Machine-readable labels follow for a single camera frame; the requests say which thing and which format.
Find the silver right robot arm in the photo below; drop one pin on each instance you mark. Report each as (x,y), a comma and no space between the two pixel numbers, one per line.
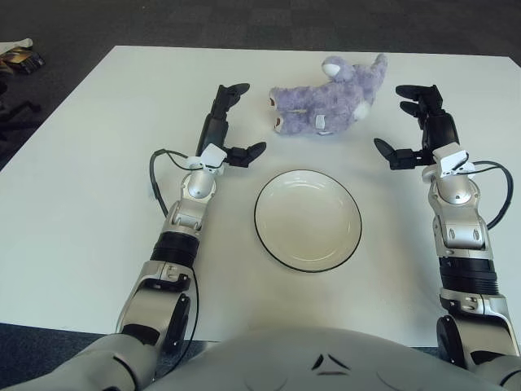
(460,228)

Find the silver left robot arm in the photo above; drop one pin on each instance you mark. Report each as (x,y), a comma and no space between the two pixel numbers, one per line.
(183,228)

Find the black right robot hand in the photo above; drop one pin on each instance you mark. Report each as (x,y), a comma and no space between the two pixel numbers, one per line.
(441,126)

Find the grey robot torso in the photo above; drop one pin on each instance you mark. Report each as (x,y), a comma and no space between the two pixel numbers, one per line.
(285,362)

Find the purple plush doll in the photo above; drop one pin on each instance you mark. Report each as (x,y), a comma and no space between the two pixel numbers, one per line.
(325,102)

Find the black office chair base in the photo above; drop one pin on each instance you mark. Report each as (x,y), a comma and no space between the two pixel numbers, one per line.
(20,111)

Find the white plate with black rim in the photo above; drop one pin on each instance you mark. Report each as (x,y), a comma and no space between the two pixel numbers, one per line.
(307,220)

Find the dark box on floor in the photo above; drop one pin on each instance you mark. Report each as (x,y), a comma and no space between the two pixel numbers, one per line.
(24,61)

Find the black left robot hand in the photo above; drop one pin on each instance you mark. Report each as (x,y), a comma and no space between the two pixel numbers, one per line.
(215,126)

